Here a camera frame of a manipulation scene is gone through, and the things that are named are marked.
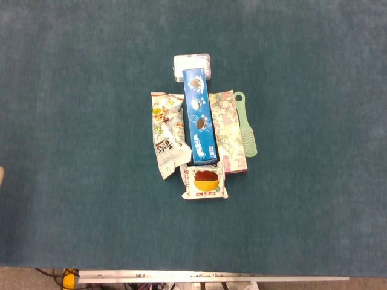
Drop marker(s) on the long white snack bag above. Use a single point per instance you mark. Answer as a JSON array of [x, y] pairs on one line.
[[166, 142]]

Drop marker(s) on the square white pastry packet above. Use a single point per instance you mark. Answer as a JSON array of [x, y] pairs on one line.
[[204, 181]]

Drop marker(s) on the pink floral long box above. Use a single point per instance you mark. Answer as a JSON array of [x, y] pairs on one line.
[[226, 133]]

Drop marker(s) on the small white packet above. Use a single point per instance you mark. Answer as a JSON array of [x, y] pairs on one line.
[[187, 63]]

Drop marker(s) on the yellow power strip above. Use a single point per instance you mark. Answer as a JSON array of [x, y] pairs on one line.
[[69, 279]]

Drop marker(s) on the blue cookie box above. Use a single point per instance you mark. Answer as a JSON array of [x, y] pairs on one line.
[[199, 121]]

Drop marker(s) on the aluminium rail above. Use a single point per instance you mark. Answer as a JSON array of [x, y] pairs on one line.
[[211, 276]]

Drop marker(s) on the teal felt table cover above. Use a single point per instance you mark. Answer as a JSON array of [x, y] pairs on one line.
[[90, 181]]

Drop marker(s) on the green plastic brush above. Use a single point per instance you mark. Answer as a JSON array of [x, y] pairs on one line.
[[249, 142]]

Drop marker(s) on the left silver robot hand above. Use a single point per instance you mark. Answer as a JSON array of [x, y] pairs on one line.
[[1, 176]]

